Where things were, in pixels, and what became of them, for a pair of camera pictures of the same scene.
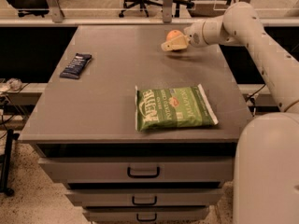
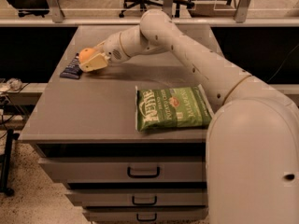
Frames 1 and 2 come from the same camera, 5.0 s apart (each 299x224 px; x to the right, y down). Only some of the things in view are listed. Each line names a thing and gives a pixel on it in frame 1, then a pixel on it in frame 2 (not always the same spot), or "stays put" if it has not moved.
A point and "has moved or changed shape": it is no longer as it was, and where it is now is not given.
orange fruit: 173,34 has moved or changed shape
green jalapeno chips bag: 173,107 stays put
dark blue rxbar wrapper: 75,67 stays put
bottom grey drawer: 146,215 stays put
